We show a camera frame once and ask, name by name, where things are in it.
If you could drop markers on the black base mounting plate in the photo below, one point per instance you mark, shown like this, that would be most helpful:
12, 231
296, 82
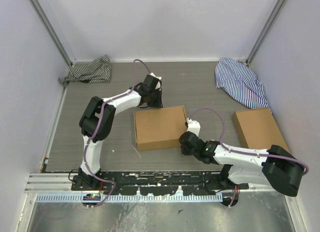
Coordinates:
159, 183

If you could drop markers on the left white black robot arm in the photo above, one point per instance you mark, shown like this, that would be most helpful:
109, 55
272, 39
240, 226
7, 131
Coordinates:
97, 120

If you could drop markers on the black white striped cloth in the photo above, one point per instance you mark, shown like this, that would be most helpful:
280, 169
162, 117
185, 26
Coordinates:
98, 70

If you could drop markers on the right aluminium corner post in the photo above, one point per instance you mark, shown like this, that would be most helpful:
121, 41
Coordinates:
266, 28

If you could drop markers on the left aluminium corner post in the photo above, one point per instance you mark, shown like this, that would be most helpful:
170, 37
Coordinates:
51, 31

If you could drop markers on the white slotted cable duct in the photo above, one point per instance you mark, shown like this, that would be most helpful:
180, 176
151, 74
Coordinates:
138, 198

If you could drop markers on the aluminium corner post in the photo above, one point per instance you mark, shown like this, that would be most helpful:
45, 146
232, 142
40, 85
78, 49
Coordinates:
266, 28
51, 31

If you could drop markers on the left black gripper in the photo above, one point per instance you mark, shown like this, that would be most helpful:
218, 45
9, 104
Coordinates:
159, 104

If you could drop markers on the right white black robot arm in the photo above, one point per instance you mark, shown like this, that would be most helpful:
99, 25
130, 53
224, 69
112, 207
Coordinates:
274, 167

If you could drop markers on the brown cardboard box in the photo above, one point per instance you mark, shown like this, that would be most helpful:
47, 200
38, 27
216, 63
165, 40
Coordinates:
257, 129
159, 128

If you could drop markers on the blue white striped cloth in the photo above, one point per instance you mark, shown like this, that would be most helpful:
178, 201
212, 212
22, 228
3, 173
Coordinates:
241, 84

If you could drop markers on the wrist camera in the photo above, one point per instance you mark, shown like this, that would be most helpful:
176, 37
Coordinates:
193, 126
158, 77

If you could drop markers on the folded brown cardboard box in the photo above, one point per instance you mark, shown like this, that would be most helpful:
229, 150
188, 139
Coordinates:
257, 129

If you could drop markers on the aluminium front rail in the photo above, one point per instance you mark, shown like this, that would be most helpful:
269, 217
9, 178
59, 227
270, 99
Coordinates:
49, 181

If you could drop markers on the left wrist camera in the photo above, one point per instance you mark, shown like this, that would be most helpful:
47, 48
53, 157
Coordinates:
158, 77

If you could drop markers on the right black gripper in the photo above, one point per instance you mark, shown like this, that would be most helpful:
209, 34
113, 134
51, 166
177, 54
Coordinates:
185, 151

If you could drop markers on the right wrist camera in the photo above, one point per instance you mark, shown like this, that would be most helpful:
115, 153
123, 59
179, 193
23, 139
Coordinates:
193, 126

